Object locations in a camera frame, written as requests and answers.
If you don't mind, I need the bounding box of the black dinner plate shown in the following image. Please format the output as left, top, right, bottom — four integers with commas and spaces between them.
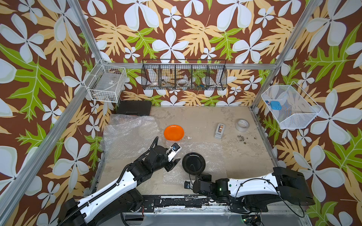
182, 152, 206, 176

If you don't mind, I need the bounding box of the bubble wrap pile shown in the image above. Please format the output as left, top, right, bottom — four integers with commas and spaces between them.
101, 114, 161, 163

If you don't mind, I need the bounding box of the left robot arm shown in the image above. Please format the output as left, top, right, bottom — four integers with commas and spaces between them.
58, 143, 182, 226

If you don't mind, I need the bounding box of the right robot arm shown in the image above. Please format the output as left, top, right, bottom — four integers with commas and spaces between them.
184, 167, 315, 214

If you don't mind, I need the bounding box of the orange dinner plate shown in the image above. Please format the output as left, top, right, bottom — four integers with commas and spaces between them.
164, 125, 185, 141

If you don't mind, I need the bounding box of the black plastic case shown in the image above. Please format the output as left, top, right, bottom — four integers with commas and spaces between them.
116, 100, 152, 116

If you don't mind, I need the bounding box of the grey tape dispenser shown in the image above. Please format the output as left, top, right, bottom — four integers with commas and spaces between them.
214, 123, 225, 139

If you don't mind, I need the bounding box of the clear tape roll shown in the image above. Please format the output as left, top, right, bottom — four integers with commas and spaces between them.
235, 119, 250, 132

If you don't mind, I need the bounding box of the blue small object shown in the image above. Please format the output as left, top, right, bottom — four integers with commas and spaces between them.
270, 101, 282, 111

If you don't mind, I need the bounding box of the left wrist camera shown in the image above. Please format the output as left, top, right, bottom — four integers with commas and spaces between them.
166, 143, 182, 162

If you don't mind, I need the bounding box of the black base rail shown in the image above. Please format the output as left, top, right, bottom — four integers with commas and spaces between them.
135, 194, 269, 213

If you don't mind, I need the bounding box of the black wire basket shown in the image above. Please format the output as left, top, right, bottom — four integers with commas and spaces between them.
140, 59, 228, 91

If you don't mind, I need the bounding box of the white wire basket left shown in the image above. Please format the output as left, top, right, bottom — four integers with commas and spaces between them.
84, 60, 127, 103

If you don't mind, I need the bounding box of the white wire basket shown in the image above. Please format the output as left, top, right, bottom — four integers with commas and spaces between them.
261, 82, 322, 130
84, 60, 127, 103

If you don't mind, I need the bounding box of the white wire basket right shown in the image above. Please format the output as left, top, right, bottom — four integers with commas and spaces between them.
261, 82, 322, 130

